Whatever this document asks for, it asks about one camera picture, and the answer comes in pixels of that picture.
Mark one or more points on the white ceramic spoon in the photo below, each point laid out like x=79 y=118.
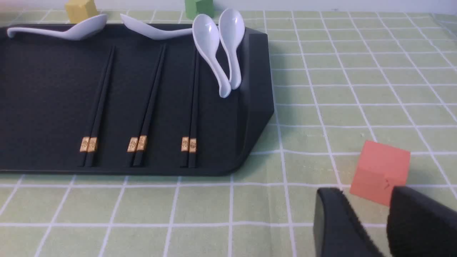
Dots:
x=80 y=31
x=231 y=33
x=206 y=39
x=150 y=31

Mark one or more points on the orange wooden cube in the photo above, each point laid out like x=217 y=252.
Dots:
x=379 y=169

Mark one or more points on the white ceramic spoon far right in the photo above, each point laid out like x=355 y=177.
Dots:
x=231 y=33

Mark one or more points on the white ceramic spoon far left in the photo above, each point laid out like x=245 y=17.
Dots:
x=80 y=31

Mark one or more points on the yellow wooden cube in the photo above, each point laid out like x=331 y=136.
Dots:
x=79 y=10

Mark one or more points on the green wooden cube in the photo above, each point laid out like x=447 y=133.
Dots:
x=196 y=7

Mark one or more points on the black plastic tray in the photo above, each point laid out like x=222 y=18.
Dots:
x=48 y=87

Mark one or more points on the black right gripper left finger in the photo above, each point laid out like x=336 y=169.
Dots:
x=337 y=229

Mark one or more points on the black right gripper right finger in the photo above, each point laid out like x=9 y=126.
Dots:
x=418 y=226

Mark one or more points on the black chopstick gold band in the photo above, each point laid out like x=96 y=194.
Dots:
x=89 y=124
x=142 y=142
x=185 y=141
x=195 y=113
x=93 y=140
x=131 y=150

